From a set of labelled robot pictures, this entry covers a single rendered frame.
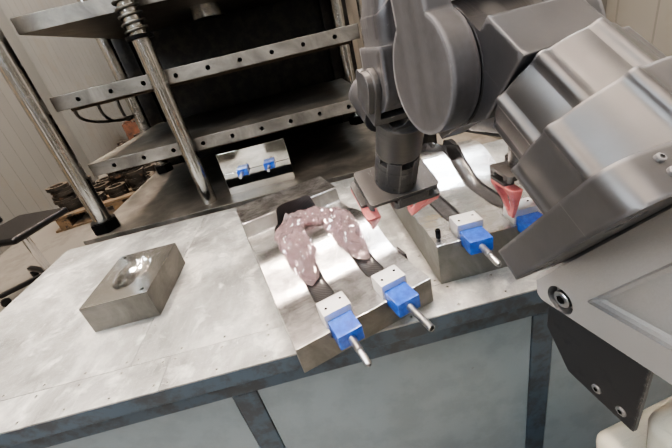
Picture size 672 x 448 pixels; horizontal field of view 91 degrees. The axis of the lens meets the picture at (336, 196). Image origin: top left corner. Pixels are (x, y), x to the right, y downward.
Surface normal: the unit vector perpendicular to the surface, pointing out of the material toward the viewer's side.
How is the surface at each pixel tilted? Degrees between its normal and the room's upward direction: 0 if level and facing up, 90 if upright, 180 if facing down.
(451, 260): 90
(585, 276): 90
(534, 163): 90
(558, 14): 37
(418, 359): 90
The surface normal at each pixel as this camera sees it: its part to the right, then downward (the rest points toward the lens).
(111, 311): 0.13, 0.40
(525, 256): -0.94, 0.30
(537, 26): -0.01, -0.48
